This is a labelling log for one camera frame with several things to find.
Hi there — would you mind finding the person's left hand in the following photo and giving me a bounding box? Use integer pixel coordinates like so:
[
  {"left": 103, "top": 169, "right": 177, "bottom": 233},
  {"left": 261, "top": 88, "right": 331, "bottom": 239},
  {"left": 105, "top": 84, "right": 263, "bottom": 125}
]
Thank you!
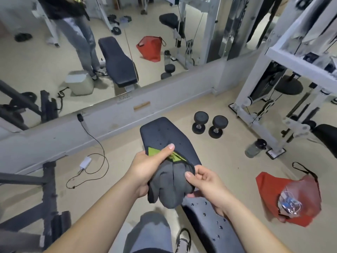
[{"left": 123, "top": 143, "right": 176, "bottom": 199}]

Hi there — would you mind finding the black charging cable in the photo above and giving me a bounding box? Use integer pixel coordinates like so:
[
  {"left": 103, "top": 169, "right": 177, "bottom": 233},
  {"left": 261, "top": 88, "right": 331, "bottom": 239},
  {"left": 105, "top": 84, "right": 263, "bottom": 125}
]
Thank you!
[{"left": 66, "top": 119, "right": 109, "bottom": 189}]

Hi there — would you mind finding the black white sneaker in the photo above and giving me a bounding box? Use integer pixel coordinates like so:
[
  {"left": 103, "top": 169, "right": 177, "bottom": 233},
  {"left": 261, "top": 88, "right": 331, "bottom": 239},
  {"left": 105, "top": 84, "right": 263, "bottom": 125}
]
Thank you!
[{"left": 175, "top": 228, "right": 192, "bottom": 253}]

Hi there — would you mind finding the black machine seat pad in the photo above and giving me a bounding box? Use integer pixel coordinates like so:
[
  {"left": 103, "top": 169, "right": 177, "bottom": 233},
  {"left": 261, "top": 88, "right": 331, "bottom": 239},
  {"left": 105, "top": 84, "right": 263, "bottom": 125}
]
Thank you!
[{"left": 315, "top": 123, "right": 337, "bottom": 158}]

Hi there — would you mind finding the white cable machine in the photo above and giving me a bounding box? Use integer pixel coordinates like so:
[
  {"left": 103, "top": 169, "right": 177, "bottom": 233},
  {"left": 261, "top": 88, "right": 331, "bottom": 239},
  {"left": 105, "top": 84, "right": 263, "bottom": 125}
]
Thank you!
[{"left": 228, "top": 0, "right": 337, "bottom": 158}]

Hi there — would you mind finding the clear plastic bag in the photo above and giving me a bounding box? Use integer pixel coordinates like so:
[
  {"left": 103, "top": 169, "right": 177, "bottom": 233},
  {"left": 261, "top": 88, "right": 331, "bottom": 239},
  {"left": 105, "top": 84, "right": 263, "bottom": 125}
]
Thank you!
[{"left": 278, "top": 179, "right": 321, "bottom": 218}]

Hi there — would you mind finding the person's left forearm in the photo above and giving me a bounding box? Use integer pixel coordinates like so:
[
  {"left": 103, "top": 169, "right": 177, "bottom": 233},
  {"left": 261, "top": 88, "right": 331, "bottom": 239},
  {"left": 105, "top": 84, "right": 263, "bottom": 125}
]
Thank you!
[{"left": 43, "top": 176, "right": 143, "bottom": 253}]

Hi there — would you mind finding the black round machine base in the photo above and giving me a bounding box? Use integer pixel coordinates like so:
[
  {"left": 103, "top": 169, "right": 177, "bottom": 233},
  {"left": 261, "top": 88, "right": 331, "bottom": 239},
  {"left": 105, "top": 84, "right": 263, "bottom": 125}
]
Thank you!
[{"left": 273, "top": 75, "right": 304, "bottom": 96}]

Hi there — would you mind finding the person's grey trouser leg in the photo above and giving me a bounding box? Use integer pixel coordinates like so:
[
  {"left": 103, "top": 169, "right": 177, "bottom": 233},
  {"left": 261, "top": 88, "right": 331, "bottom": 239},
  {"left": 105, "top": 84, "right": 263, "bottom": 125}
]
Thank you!
[{"left": 123, "top": 211, "right": 173, "bottom": 253}]

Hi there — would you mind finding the black round dumbbell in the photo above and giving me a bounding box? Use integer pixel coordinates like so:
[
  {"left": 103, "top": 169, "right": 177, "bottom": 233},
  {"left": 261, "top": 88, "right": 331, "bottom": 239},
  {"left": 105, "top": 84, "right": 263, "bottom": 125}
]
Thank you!
[
  {"left": 191, "top": 111, "right": 210, "bottom": 135},
  {"left": 208, "top": 115, "right": 229, "bottom": 140}
]

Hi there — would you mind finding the person's right hand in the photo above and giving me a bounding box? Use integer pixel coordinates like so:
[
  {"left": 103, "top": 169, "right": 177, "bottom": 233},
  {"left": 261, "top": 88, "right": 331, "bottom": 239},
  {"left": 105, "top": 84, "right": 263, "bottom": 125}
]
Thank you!
[{"left": 185, "top": 164, "right": 233, "bottom": 218}]

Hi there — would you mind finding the clear water bottle black lid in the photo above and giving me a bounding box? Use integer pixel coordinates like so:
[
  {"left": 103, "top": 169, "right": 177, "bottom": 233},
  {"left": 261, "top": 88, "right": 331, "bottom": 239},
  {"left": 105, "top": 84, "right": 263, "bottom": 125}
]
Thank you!
[{"left": 244, "top": 138, "right": 268, "bottom": 159}]

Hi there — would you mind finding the grey wall socket panel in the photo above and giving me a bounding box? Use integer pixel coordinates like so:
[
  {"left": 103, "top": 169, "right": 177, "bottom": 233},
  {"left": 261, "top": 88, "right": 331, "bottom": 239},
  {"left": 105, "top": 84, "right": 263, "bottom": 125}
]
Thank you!
[{"left": 117, "top": 93, "right": 133, "bottom": 104}]

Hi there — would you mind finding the person's right forearm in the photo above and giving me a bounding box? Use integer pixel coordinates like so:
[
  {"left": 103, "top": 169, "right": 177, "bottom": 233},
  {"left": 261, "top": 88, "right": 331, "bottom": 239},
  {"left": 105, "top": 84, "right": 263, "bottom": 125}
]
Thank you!
[{"left": 222, "top": 200, "right": 293, "bottom": 253}]

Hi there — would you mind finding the dark blue padded bench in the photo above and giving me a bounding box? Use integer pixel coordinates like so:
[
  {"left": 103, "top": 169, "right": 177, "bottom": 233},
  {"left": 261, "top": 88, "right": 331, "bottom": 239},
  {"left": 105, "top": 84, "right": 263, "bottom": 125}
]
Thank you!
[{"left": 139, "top": 117, "right": 246, "bottom": 253}]

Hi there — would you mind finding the grey microfibre cloth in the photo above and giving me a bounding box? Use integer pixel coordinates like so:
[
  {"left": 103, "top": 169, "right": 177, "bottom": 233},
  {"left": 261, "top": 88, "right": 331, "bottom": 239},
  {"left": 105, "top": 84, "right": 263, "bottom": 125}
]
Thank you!
[{"left": 147, "top": 146, "right": 197, "bottom": 210}]

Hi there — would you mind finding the white power bank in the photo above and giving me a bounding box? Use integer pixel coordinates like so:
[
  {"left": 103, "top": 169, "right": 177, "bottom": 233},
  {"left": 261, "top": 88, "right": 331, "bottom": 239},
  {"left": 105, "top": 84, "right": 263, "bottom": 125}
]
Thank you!
[{"left": 78, "top": 156, "right": 93, "bottom": 174}]

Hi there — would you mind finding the black steel rack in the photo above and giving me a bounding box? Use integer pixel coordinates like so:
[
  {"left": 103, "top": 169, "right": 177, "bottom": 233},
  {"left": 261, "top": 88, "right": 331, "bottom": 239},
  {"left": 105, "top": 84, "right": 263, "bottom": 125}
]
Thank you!
[{"left": 0, "top": 160, "right": 72, "bottom": 253}]

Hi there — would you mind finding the red shopping bag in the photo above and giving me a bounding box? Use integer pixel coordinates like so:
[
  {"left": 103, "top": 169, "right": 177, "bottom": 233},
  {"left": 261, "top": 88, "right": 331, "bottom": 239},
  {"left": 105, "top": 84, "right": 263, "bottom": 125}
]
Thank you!
[{"left": 256, "top": 162, "right": 322, "bottom": 228}]

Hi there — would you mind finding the wall mirror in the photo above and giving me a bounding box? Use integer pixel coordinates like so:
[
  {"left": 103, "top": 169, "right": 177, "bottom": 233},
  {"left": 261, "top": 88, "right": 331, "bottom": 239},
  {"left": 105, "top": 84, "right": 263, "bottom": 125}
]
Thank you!
[{"left": 0, "top": 0, "right": 266, "bottom": 131}]

